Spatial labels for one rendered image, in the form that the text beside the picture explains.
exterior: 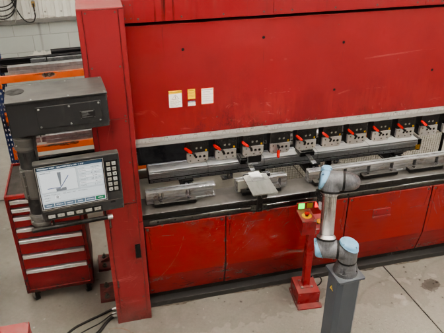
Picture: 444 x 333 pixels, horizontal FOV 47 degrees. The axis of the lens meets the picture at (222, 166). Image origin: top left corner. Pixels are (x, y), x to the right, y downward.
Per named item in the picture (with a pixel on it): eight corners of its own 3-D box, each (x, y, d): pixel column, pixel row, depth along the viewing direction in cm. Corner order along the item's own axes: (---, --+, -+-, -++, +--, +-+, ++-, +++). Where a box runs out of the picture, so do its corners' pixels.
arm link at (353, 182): (365, 172, 297) (353, 176, 346) (346, 170, 299) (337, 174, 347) (364, 191, 297) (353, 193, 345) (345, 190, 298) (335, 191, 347)
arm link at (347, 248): (357, 265, 309) (361, 248, 302) (335, 263, 310) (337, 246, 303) (356, 253, 319) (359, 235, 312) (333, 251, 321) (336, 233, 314)
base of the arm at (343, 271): (362, 276, 315) (364, 263, 310) (340, 281, 311) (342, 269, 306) (349, 261, 328) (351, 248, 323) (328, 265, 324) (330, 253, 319)
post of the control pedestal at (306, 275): (302, 286, 402) (308, 230, 375) (300, 281, 406) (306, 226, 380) (309, 285, 402) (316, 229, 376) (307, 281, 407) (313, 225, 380)
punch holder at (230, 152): (215, 160, 360) (215, 139, 352) (212, 154, 367) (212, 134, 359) (236, 158, 363) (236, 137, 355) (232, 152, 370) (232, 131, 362)
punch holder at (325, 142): (321, 147, 377) (324, 127, 369) (316, 142, 384) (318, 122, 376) (340, 145, 380) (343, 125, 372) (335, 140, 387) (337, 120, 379)
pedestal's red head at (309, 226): (301, 235, 369) (303, 215, 360) (295, 222, 383) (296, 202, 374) (328, 232, 372) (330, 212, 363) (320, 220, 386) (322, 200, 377)
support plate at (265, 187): (253, 196, 354) (253, 195, 353) (242, 177, 376) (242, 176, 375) (277, 193, 357) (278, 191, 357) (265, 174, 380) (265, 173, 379)
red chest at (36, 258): (30, 306, 399) (2, 198, 350) (34, 265, 441) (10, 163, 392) (96, 295, 410) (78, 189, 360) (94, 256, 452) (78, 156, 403)
